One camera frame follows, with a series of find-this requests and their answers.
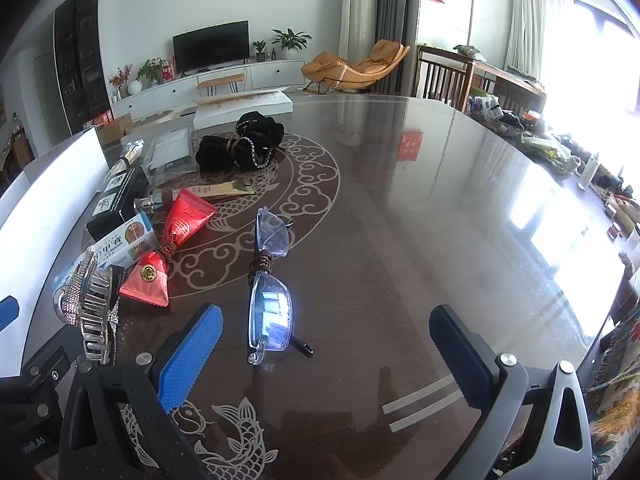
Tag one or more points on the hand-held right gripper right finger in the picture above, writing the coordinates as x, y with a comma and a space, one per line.
465, 360

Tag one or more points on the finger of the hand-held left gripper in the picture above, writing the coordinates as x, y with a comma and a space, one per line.
50, 357
7, 311

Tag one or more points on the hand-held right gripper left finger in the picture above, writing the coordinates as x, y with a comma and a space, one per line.
192, 355

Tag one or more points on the rhinestone hair claw clip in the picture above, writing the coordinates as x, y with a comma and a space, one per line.
95, 295

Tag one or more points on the clear rimless eyeglasses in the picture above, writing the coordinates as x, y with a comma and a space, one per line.
270, 310

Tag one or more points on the white cardboard box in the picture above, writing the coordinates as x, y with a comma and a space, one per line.
45, 220

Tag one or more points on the white green medicine box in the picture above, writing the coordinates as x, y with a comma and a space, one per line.
125, 242

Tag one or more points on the red foil packet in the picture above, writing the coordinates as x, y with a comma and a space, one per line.
187, 217

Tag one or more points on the black printed box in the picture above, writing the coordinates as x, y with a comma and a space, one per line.
117, 210

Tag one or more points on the gold cosmetic tube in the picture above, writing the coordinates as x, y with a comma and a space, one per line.
215, 190

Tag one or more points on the packaged phone case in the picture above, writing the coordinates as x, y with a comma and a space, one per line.
170, 152

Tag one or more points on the floral cloth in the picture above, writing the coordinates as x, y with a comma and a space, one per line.
617, 390

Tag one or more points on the wooden dining set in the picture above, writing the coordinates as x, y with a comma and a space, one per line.
20, 152

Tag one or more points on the brown cardboard box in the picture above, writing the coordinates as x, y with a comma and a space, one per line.
116, 131

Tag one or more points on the orange snack boxes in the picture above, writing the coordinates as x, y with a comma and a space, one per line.
104, 120

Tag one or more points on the white plastic bottle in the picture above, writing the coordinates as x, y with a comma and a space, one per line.
588, 172

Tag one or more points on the row of assorted household clutter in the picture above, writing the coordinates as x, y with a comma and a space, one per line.
540, 145

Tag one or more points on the beige oval floor mat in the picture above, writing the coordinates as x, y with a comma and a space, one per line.
152, 121

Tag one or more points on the white flat carton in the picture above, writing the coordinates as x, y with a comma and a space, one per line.
245, 105

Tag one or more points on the white round vase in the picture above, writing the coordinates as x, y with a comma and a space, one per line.
134, 88

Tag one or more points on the red flower branches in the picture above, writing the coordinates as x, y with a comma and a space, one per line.
120, 76

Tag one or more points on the black display cabinet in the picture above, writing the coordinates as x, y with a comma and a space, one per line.
82, 60

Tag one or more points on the wooden bench with metal legs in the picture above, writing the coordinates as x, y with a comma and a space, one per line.
220, 80

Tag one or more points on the bushy green potted plant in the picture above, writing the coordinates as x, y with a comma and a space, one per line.
150, 71

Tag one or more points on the dark wooden slatted chair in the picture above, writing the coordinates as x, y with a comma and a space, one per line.
442, 75

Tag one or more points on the red gift bag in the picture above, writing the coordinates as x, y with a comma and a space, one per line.
169, 70

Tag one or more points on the white television cabinet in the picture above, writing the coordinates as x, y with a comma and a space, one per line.
270, 75

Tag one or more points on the black television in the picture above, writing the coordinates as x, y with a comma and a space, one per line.
210, 45

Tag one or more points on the small green potted plant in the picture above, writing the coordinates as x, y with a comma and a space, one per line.
259, 51

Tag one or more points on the orange lounge chair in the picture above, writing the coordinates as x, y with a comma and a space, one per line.
350, 67

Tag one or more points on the large green potted plant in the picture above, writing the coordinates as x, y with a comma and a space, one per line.
290, 42

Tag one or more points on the white curtain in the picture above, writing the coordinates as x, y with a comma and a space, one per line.
530, 15

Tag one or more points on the grey curtain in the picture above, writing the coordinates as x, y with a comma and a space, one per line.
395, 10

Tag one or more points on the white standing air conditioner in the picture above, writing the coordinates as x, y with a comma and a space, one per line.
357, 5

